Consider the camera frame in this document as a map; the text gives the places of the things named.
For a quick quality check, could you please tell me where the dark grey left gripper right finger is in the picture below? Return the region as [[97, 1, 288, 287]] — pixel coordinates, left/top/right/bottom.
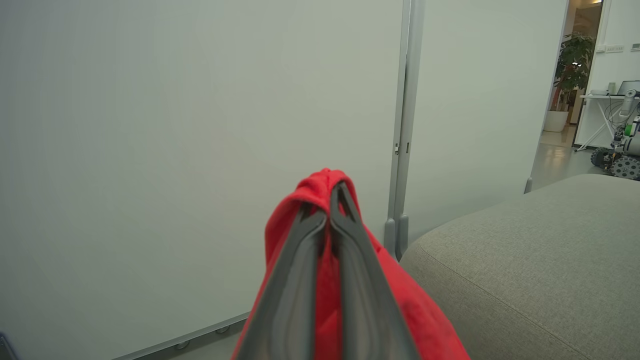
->
[[329, 181, 422, 360]]

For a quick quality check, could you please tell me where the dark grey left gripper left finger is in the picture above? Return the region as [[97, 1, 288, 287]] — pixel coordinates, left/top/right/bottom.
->
[[231, 201, 329, 360]]

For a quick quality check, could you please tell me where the red garment with white trim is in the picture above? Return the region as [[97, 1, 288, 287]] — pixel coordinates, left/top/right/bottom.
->
[[231, 168, 472, 360]]

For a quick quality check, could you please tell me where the grey fabric sofa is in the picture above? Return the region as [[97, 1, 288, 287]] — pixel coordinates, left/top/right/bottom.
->
[[400, 173, 640, 360]]

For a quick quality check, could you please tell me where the white plant pot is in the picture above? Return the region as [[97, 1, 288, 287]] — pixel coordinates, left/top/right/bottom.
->
[[543, 110, 571, 133]]

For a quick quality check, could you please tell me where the white folding table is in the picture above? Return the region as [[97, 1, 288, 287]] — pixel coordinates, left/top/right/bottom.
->
[[575, 93, 640, 152]]

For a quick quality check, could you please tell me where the green leafy potted plant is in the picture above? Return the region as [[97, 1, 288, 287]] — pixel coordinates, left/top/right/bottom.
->
[[552, 32, 597, 113]]

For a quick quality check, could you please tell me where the grey partition bottom rail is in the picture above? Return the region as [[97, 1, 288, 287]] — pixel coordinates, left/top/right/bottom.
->
[[112, 312, 251, 360]]

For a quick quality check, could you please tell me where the grey partition corner post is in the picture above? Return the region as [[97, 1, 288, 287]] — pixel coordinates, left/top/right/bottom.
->
[[384, 0, 427, 261]]

